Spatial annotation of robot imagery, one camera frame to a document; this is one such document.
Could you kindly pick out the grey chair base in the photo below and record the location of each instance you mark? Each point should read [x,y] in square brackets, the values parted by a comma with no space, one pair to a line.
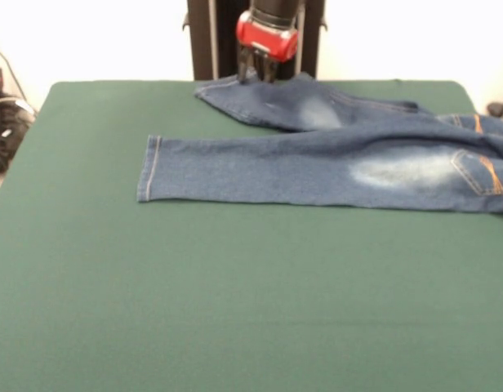
[496,109]

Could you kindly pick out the dark green table cloth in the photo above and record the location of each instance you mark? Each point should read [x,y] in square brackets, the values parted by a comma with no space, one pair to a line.
[251,306]

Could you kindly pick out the blue denim jeans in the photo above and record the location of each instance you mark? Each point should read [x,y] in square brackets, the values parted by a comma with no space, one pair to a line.
[317,171]

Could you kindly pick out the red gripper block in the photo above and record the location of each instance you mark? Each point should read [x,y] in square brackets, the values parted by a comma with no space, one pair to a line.
[268,38]

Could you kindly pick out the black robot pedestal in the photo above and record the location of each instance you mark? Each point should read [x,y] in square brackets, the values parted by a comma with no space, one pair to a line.
[202,41]

